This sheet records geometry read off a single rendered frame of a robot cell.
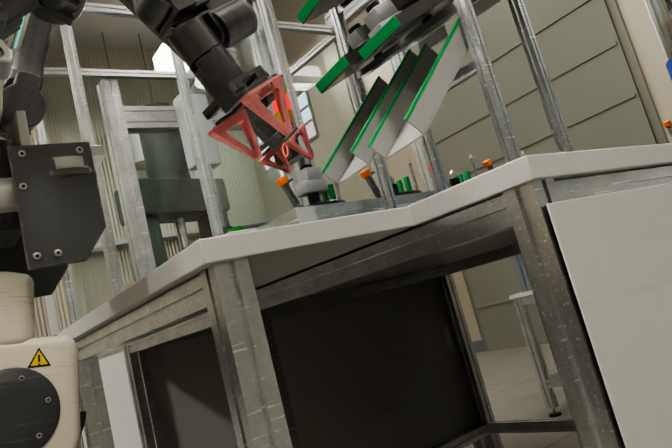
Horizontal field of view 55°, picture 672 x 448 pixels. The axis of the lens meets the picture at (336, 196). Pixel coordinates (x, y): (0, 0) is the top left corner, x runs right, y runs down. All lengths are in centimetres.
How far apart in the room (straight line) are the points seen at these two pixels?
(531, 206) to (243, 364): 38
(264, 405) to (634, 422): 42
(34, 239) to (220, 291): 25
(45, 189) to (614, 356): 72
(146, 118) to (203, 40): 171
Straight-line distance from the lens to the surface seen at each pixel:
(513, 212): 81
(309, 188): 148
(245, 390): 76
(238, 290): 77
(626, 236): 91
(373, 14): 122
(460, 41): 122
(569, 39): 603
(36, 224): 88
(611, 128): 580
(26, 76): 128
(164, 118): 264
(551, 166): 82
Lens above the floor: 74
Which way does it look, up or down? 10 degrees up
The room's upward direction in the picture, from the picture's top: 15 degrees counter-clockwise
